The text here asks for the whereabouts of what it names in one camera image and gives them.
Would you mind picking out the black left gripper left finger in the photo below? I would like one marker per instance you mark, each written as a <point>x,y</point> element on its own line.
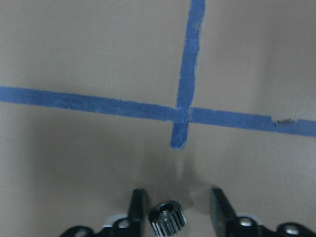
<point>138,211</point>

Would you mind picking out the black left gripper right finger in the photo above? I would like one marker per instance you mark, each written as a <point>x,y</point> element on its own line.
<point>223,216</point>

